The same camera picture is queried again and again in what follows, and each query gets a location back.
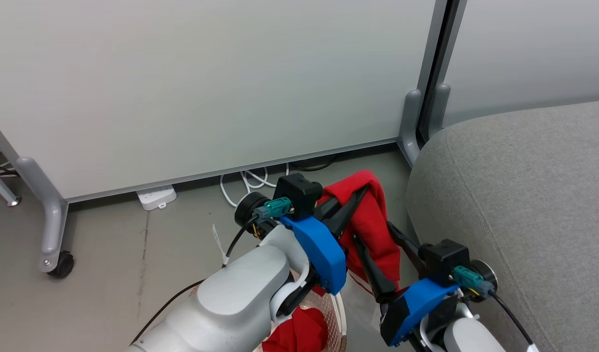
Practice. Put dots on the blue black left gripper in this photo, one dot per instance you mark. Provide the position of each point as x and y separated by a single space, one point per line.
324 254

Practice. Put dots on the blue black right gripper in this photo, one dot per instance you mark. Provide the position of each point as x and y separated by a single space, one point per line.
417 303

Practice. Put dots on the red and white garment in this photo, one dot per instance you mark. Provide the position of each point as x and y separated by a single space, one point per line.
375 225

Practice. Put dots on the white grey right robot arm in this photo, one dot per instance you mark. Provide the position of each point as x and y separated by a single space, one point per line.
470 340

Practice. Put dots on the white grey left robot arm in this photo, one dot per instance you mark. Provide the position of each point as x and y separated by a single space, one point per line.
231 298

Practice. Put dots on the cream perforated laundry basket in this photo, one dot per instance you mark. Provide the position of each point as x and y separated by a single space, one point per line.
334 318

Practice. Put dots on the grey partition foot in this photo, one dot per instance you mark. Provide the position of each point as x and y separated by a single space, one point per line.
438 110
410 127

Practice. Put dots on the grey fabric sofa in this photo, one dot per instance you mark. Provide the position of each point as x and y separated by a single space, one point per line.
524 205

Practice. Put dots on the wide white partition panel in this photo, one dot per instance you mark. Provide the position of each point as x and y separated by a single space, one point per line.
206 88

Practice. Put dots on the white power strip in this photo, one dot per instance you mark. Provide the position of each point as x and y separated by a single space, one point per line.
156 196

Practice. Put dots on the narrow white partition panel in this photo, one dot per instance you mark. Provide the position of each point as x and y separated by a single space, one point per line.
534 49

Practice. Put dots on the black caster wheel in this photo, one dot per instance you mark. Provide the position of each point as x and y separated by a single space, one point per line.
64 265

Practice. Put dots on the grey partition leg with caster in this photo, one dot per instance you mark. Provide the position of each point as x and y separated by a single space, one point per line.
48 215

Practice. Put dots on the grey metal table leg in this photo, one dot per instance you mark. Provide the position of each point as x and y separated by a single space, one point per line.
1 188

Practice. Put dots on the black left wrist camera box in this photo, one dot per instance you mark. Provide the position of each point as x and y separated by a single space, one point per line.
299 193

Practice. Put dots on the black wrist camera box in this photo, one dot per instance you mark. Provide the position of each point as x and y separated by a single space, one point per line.
443 259
299 193

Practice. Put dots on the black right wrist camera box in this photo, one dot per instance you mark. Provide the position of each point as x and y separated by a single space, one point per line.
443 259

